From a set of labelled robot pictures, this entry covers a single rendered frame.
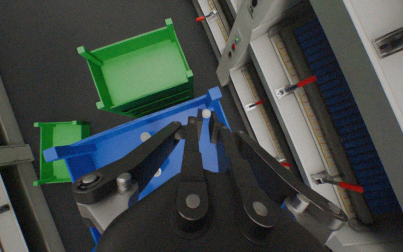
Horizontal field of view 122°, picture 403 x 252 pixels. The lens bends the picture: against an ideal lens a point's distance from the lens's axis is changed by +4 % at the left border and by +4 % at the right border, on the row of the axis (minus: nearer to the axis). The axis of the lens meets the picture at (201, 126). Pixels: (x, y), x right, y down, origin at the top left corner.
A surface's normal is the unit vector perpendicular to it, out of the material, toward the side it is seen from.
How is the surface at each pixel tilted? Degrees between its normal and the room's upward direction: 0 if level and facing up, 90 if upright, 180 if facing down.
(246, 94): 21
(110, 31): 0
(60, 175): 0
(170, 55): 0
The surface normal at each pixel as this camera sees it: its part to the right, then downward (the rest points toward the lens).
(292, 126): -0.27, 0.09
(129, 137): 0.07, -0.05
